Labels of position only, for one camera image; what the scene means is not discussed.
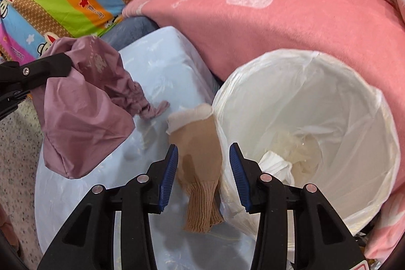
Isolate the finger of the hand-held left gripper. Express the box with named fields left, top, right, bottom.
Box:
left=0, top=52, right=73, bottom=92

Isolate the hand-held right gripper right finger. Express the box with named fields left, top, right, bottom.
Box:
left=229, top=142, right=372, bottom=270

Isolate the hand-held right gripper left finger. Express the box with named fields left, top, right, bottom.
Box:
left=37, top=143, right=179, bottom=270

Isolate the beige sock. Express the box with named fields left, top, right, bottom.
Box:
left=167, top=103, right=225, bottom=233

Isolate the purple cloth bag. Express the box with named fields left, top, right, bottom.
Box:
left=32, top=35, right=171, bottom=179

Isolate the white lined trash bin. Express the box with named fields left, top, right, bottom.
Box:
left=211, top=49, right=402, bottom=237

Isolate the white crumpled tissue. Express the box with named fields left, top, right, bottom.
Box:
left=258, top=150, right=295, bottom=185

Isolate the blue-grey cushion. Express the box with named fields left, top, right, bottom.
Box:
left=101, top=17, right=160, bottom=52

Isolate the light blue tablecloth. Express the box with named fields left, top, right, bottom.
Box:
left=34, top=26, right=257, bottom=270

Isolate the pink blanket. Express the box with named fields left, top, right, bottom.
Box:
left=122, top=0, right=405, bottom=261

